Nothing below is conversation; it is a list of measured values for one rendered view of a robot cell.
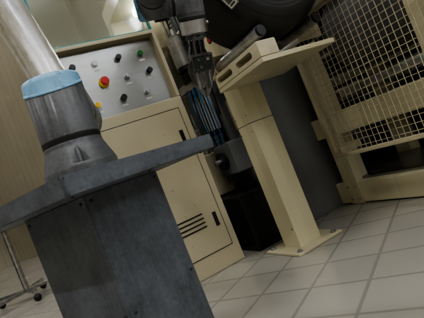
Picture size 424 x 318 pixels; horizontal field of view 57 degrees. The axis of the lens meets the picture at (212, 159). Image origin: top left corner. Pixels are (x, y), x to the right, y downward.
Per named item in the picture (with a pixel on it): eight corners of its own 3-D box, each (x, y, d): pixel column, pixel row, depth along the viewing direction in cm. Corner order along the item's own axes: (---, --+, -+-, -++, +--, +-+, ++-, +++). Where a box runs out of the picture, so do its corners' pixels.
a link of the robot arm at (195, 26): (177, 23, 131) (205, 17, 132) (180, 38, 132) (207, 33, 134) (180, 22, 122) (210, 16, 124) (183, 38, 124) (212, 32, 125)
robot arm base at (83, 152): (86, 170, 88) (71, 129, 88) (29, 192, 96) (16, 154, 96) (132, 158, 106) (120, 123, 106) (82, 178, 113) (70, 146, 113)
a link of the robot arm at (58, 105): (33, 146, 92) (7, 76, 92) (52, 151, 109) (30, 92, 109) (95, 125, 94) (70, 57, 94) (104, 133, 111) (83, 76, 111)
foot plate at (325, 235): (266, 253, 190) (265, 249, 190) (306, 231, 202) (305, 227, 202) (300, 257, 166) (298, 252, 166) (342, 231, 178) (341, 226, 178)
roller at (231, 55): (213, 67, 170) (218, 59, 172) (221, 73, 171) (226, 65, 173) (253, 29, 139) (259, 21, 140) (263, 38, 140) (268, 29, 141)
